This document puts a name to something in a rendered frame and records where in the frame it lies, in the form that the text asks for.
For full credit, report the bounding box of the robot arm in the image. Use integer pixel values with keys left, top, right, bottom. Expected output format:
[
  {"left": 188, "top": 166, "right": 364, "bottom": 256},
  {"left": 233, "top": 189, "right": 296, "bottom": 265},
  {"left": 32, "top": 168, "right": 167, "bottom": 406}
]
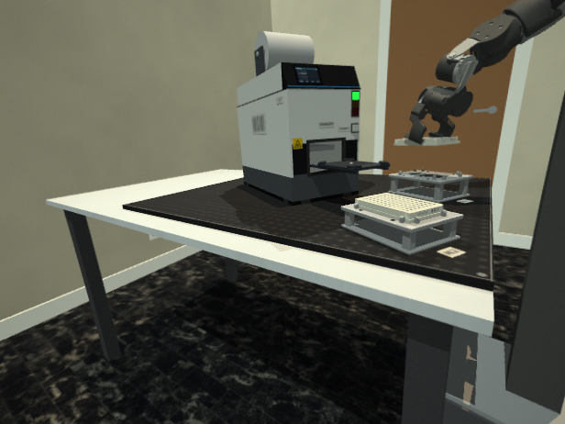
[{"left": 436, "top": 0, "right": 565, "bottom": 84}]

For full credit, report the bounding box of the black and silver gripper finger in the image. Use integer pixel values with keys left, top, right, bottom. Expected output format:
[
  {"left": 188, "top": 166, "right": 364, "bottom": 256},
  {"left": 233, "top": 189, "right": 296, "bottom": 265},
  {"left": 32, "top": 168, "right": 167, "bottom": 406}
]
[
  {"left": 428, "top": 116, "right": 455, "bottom": 138},
  {"left": 404, "top": 97, "right": 427, "bottom": 144}
]

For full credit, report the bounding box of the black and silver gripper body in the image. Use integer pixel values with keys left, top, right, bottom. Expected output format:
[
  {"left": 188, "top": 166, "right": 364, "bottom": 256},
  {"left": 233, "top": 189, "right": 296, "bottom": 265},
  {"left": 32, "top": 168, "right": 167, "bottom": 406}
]
[{"left": 418, "top": 61, "right": 475, "bottom": 121}]

